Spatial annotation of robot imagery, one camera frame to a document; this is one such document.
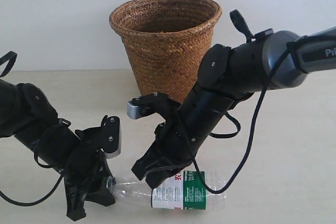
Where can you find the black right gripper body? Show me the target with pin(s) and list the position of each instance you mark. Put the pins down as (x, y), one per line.
(176, 142)

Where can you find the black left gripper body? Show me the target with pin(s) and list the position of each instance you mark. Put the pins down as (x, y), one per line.
(83, 154)

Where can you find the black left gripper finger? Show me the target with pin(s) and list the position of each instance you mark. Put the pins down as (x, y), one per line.
(75, 198)
(100, 191)

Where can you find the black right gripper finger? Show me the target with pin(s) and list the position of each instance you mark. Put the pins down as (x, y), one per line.
(147, 159)
(156, 175)

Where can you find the clear plastic bottle green label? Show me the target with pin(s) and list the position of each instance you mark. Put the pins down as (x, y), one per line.
(182, 191)

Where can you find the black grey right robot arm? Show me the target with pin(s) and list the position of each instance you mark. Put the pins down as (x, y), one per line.
(226, 77)

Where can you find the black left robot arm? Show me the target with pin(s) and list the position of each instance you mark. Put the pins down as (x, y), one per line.
(27, 115)

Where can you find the brown woven wicker basket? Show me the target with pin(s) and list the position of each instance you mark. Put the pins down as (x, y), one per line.
(165, 41)

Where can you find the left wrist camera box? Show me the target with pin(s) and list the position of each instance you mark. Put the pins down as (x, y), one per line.
(111, 136)

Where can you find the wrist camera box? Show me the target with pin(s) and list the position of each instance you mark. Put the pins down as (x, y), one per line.
(111, 136)
(145, 105)

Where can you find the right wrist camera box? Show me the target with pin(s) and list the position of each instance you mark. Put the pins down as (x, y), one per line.
(145, 105)

